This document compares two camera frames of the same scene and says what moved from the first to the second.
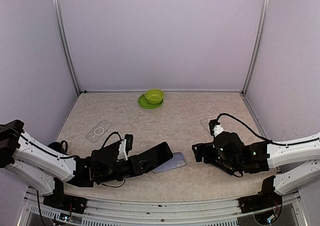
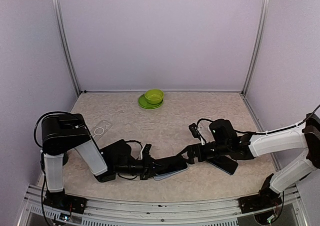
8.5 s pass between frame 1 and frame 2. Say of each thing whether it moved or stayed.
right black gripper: moved
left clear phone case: stayed
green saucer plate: stayed
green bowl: stayed
